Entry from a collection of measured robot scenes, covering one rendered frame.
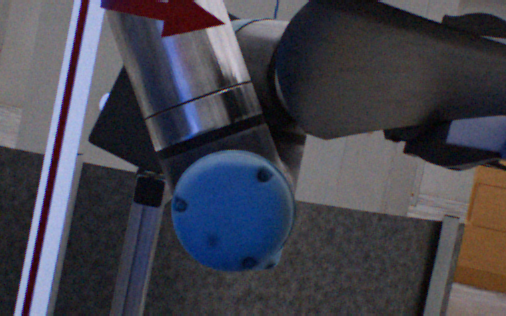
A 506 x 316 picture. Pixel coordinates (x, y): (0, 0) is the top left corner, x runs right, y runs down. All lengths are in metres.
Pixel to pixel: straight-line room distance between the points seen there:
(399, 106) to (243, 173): 0.12
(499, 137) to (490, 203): 7.86
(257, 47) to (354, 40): 0.33
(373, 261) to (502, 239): 6.11
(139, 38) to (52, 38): 6.30
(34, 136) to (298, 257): 4.82
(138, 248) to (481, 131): 0.51
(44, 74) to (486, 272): 4.02
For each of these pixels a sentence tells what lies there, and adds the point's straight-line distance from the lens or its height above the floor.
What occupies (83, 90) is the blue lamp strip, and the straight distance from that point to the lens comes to 0.45.
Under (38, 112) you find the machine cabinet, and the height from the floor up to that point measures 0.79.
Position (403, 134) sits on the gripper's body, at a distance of 0.60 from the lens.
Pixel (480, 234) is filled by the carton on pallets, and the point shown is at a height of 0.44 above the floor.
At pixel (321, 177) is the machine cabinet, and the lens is 6.38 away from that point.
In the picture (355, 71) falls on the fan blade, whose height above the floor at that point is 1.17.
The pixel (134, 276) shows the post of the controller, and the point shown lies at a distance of 0.99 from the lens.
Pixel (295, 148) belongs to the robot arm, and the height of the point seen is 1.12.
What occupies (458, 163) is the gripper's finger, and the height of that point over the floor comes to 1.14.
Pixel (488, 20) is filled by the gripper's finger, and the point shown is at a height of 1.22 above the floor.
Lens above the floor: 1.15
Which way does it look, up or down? 3 degrees down
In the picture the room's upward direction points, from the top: 11 degrees clockwise
